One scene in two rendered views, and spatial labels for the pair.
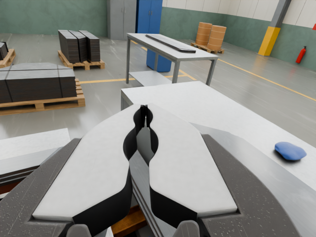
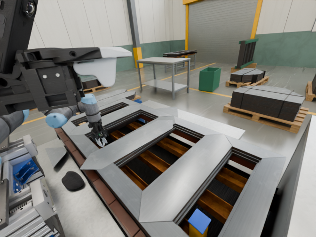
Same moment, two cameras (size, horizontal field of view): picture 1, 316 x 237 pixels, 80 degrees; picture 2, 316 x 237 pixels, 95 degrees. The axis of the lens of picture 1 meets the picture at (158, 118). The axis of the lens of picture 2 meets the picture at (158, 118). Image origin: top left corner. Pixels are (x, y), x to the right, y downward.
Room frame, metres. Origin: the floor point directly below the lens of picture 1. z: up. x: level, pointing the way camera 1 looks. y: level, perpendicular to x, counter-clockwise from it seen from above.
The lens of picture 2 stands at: (0.11, -0.27, 1.47)
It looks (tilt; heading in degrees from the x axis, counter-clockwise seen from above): 29 degrees down; 81
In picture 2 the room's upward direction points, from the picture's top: 5 degrees counter-clockwise
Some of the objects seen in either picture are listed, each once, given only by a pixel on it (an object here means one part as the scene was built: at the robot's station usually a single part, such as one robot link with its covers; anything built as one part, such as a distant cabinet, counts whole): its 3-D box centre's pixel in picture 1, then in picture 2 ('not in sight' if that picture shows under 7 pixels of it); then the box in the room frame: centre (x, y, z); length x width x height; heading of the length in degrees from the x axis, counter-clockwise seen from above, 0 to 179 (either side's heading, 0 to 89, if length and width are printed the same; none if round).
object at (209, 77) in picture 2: not in sight; (209, 79); (2.43, 3.73, 0.29); 0.61 x 0.46 x 0.57; 41
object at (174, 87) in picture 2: not in sight; (162, 76); (1.07, 4.05, 0.48); 1.50 x 0.70 x 0.95; 121
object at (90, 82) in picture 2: not in sight; (89, 84); (-1.37, 5.38, 0.20); 1.20 x 0.80 x 0.41; 28
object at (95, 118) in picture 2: not in sight; (94, 116); (-0.13, 0.55, 1.10); 0.08 x 0.08 x 0.05
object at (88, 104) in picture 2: not in sight; (89, 104); (-0.14, 0.55, 1.18); 0.09 x 0.08 x 0.11; 171
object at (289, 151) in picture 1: (289, 150); not in sight; (0.62, -0.54, 1.07); 0.12 x 0.10 x 0.03; 123
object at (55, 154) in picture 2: not in sight; (57, 153); (-0.58, 0.82, 0.70); 0.39 x 0.12 x 0.04; 123
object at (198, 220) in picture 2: not in sight; (199, 221); (0.27, -0.02, 0.88); 0.06 x 0.06 x 0.02; 33
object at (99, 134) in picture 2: not in sight; (98, 128); (-0.13, 0.55, 1.02); 0.09 x 0.08 x 0.12; 123
